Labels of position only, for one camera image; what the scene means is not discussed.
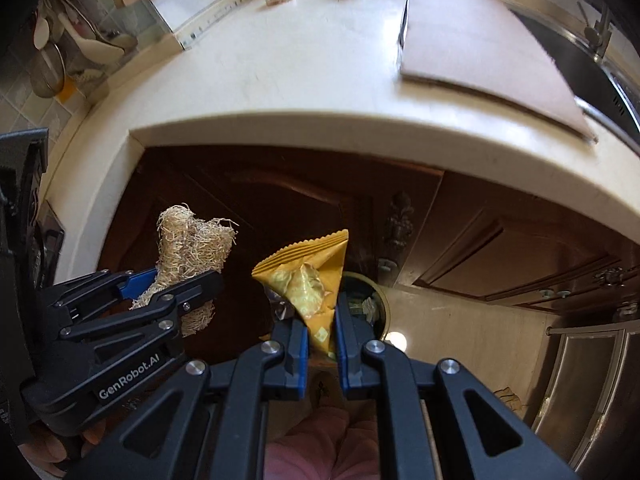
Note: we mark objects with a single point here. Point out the white dish brush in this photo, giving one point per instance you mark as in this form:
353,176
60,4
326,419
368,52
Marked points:
87,75

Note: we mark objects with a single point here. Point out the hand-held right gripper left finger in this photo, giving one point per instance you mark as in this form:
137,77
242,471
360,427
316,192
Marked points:
300,355

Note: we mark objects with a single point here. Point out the person's left hand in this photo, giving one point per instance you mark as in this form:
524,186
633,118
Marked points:
92,432

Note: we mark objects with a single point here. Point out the yellow snack packet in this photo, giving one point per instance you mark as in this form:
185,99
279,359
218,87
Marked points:
300,285

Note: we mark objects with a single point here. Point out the white ladle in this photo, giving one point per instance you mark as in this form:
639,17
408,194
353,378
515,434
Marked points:
95,45

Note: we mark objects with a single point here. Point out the stainless steel appliance door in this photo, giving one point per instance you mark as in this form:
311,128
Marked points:
600,400

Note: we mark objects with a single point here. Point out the brown wooden cabinet door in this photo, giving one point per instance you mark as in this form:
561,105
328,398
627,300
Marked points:
500,240
300,185

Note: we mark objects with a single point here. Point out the brown cardboard sheet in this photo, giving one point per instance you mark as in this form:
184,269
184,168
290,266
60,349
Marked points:
475,45

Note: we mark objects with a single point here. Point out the white hanging spoon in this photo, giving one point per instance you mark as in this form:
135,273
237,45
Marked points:
42,35

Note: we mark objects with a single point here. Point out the round dark trash bin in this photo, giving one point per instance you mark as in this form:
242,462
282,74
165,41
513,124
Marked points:
370,305

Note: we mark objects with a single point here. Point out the beige loofah sponge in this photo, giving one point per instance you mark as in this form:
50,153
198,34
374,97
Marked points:
185,240

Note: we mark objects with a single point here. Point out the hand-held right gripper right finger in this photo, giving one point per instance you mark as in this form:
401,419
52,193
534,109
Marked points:
342,350

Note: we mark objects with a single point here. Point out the steel kitchen faucet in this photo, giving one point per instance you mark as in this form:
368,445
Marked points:
597,30

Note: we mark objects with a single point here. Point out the stainless steel double sink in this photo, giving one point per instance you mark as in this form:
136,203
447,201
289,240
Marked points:
600,80

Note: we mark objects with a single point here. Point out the yellow slipper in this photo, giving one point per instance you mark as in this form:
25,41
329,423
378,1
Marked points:
322,390

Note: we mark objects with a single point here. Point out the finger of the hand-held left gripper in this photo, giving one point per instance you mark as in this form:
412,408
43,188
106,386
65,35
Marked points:
190,295
135,282

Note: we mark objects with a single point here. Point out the metal mesh strainer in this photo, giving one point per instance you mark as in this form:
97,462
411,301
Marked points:
47,70

